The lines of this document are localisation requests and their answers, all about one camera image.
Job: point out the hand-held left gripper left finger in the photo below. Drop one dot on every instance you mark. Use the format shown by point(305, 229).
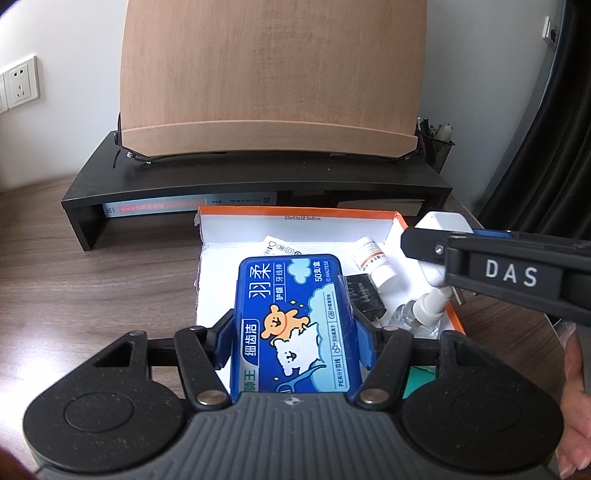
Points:
point(225, 341)

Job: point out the white pill bottle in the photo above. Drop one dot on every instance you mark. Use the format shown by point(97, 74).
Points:
point(374, 263)

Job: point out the black charger plug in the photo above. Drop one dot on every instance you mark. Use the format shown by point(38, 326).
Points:
point(364, 295)

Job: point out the person's right hand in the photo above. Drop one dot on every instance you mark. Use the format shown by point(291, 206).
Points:
point(577, 415)

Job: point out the grey book red stripe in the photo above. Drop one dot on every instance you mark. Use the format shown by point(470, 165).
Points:
point(152, 207)

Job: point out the clear liquid refill bottle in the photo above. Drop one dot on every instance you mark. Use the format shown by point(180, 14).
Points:
point(425, 309)

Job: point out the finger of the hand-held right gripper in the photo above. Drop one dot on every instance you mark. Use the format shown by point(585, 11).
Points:
point(425, 247)
point(491, 233)

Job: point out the small white carton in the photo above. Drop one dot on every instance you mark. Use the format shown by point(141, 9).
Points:
point(281, 247)

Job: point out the grey patterned card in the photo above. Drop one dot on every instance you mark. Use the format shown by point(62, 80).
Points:
point(564, 337)

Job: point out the white wall socket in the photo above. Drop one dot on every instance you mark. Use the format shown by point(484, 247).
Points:
point(21, 82)
point(3, 92)

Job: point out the black monitor riser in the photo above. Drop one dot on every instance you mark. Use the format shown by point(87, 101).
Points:
point(231, 177)

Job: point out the teal cartoon carton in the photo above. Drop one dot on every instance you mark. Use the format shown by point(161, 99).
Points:
point(422, 383)

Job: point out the black mesh pen holder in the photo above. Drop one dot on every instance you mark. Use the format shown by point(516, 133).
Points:
point(434, 147)

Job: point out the blue floss pick box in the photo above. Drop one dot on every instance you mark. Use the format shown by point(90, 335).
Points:
point(286, 323)

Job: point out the wooden board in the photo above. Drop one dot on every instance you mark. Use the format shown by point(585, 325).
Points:
point(272, 69)

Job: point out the white charger plug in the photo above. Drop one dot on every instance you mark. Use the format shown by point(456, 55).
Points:
point(443, 221)

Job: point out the black curtain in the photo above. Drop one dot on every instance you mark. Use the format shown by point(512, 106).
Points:
point(545, 175)

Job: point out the white booklet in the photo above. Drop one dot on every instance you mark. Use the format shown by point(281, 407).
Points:
point(240, 199)

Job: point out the orange and white cardboard box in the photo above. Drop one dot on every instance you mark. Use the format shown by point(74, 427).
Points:
point(221, 258)

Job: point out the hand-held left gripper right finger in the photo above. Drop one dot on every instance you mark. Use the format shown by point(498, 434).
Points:
point(363, 344)

